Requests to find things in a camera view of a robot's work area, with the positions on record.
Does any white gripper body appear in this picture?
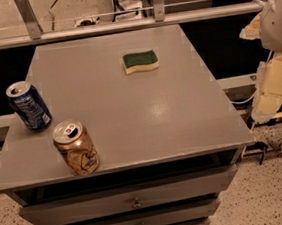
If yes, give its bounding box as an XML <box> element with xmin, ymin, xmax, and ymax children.
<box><xmin>251</xmin><ymin>53</ymin><xmax>282</xmax><ymax>124</ymax></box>

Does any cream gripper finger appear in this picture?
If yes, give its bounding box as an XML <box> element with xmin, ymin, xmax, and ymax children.
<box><xmin>239</xmin><ymin>13</ymin><xmax>261</xmax><ymax>41</ymax></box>

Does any green and yellow sponge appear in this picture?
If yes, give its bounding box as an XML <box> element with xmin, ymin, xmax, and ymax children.
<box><xmin>122</xmin><ymin>50</ymin><xmax>159</xmax><ymax>75</ymax></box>

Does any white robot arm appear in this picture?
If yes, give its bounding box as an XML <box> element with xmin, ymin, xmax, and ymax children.
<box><xmin>239</xmin><ymin>0</ymin><xmax>282</xmax><ymax>123</ymax></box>

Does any orange soda can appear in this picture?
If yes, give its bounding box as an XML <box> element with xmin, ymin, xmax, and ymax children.
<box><xmin>53</xmin><ymin>119</ymin><xmax>99</xmax><ymax>176</ymax></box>

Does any blue soda can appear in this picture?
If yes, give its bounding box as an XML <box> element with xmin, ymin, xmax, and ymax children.
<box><xmin>6</xmin><ymin>81</ymin><xmax>52</xmax><ymax>132</ymax></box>

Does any grey drawer cabinet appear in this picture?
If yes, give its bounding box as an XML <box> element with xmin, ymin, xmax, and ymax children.
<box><xmin>0</xmin><ymin>25</ymin><xmax>254</xmax><ymax>225</ymax></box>

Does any top drawer with knob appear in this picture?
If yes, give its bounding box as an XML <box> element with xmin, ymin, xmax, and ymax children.
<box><xmin>20</xmin><ymin>165</ymin><xmax>238</xmax><ymax>225</ymax></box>

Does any white cable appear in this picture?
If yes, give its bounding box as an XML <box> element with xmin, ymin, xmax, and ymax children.
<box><xmin>229</xmin><ymin>89</ymin><xmax>260</xmax><ymax>106</ymax></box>

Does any metal railing frame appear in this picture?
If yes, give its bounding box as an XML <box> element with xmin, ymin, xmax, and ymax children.
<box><xmin>0</xmin><ymin>0</ymin><xmax>265</xmax><ymax>50</ymax></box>

